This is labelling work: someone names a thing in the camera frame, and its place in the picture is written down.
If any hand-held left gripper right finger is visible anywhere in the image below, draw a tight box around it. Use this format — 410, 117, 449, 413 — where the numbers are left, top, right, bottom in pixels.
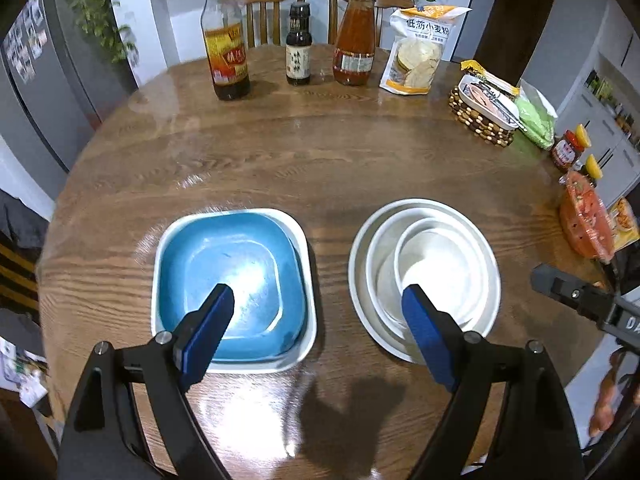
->
401, 284, 586, 480

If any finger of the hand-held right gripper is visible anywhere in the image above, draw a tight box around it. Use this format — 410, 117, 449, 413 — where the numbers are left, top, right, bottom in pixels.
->
531, 263, 616, 321

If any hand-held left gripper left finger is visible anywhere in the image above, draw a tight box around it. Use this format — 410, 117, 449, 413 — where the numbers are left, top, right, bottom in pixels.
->
57, 283, 235, 480

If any small white ramekin bowl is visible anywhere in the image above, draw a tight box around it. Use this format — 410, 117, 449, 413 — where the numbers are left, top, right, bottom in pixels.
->
394, 217, 480, 328

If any medium white bowl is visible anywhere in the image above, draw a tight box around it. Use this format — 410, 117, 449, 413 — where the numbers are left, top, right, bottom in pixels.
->
365, 208, 492, 341

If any large white bowl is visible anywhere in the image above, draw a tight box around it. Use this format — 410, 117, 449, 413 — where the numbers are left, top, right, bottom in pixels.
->
348, 198, 502, 365

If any person's right hand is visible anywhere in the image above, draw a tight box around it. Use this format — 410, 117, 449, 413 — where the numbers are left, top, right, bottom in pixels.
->
589, 349, 624, 438

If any orange plastic basket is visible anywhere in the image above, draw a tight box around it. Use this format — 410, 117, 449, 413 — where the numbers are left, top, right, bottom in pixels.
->
559, 170, 616, 261

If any yellow printed snack packet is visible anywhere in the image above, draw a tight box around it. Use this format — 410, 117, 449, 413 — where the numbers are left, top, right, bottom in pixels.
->
607, 197, 640, 253

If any dark jar yellow lid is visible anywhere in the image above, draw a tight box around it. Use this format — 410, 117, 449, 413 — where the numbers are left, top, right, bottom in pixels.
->
580, 154, 604, 188

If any red-lid sauce jar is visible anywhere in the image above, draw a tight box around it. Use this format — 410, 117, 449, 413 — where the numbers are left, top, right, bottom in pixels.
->
551, 124, 591, 173

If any green plastic packet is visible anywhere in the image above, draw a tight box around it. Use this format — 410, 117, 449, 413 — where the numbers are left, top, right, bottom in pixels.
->
514, 79, 558, 151

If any wooden beaded trivet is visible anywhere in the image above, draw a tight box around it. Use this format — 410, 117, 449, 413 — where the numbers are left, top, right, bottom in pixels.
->
447, 82, 518, 148

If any pile of boxes and papers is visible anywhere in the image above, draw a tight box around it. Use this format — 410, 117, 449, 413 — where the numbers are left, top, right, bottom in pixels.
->
0, 310, 56, 411

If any white cabinet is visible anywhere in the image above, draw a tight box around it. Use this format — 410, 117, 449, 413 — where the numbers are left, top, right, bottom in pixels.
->
557, 0, 640, 206

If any wooden slatted chair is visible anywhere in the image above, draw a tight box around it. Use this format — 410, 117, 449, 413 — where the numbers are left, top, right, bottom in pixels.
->
0, 240, 46, 316

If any white rectangular dish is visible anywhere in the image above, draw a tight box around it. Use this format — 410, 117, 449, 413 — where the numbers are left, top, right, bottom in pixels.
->
457, 74, 523, 128

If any dark cloth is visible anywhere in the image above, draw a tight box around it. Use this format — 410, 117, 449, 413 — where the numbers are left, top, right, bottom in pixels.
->
0, 187, 56, 256

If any yellow snack wrapper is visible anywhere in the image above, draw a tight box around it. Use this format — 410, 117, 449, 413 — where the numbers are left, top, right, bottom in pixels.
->
460, 60, 521, 98

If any tall vinegar bottle yellow cap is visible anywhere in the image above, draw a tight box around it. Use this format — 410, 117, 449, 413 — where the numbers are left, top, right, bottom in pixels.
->
200, 0, 252, 102

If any flour bag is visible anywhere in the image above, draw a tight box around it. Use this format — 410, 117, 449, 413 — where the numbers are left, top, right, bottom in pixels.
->
379, 5, 473, 96

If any grey refrigerator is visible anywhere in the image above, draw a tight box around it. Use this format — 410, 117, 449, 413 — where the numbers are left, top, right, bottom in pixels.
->
0, 0, 138, 176

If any dark wooden door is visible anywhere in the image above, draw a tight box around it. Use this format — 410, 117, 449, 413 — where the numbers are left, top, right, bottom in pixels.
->
472, 0, 562, 76

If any small dark sauce bottle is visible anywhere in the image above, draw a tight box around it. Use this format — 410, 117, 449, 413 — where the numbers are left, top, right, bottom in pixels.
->
285, 2, 312, 86

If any red sauce bottle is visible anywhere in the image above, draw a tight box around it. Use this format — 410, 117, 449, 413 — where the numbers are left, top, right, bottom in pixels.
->
332, 0, 378, 86

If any hanging green vine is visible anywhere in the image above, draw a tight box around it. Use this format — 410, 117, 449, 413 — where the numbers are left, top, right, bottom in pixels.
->
65, 0, 141, 66

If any group of refrigerator photos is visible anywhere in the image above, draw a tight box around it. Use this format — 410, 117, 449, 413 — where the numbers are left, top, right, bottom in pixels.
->
2, 0, 48, 86

